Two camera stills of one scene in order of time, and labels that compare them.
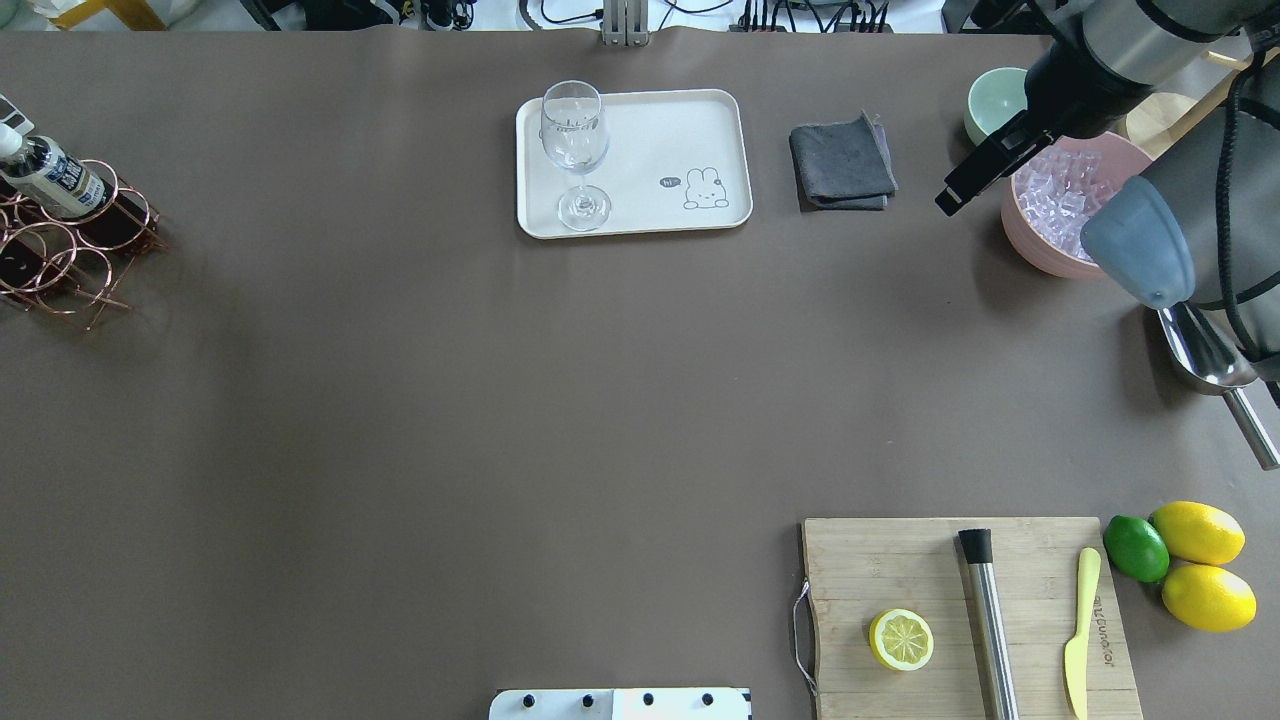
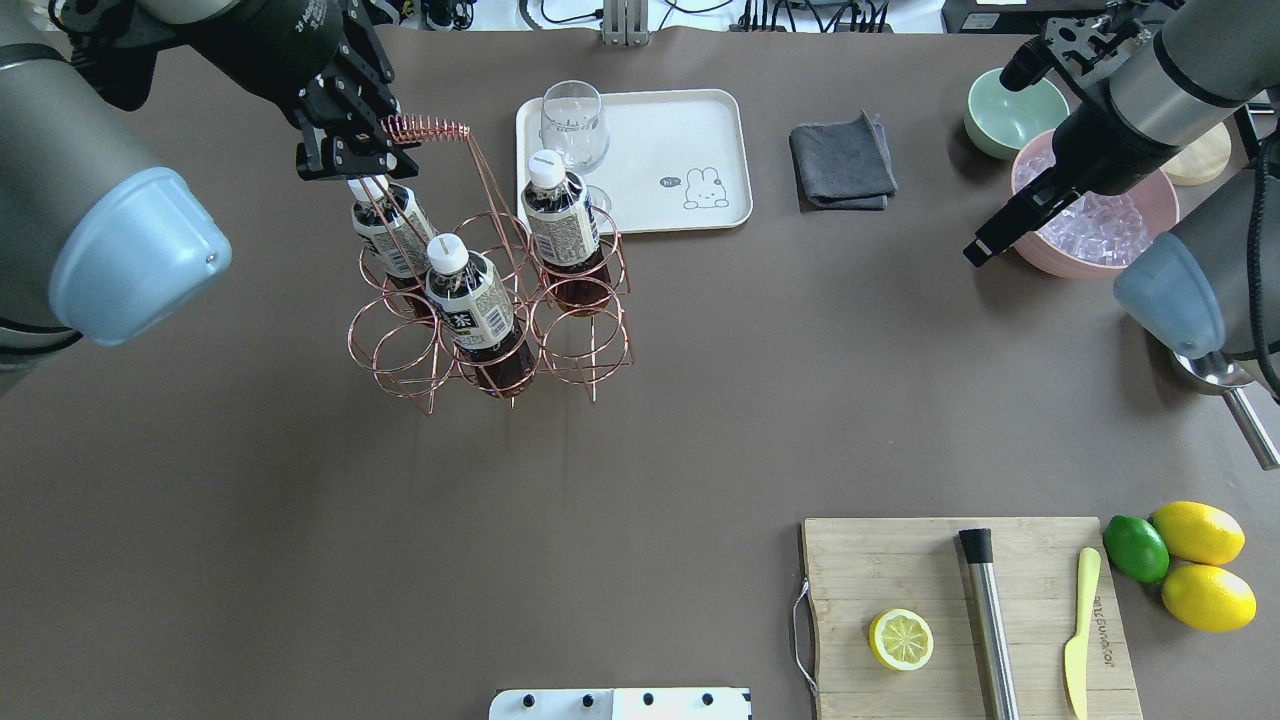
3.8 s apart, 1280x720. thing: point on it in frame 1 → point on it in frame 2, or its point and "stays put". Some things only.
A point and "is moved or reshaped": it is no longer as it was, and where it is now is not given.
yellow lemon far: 1199,532 stays put
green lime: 1136,548 stays put
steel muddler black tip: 977,545 stays put
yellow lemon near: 1209,598 stays put
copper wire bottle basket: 80,264 is moved or reshaped
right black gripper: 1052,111 → 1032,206
